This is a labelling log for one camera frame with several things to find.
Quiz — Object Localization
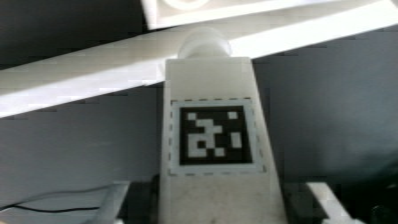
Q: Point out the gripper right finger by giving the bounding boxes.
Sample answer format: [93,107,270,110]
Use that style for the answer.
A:
[306,182,366,224]

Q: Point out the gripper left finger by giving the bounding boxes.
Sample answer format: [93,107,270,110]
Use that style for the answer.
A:
[84,182,130,224]

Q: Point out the white table leg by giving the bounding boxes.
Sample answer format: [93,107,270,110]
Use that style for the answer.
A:
[158,28,288,224]

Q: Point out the white square table top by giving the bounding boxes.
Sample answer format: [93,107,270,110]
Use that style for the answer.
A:
[141,0,377,29]

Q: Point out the white front obstacle bar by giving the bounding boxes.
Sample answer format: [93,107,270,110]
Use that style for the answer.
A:
[0,0,398,118]

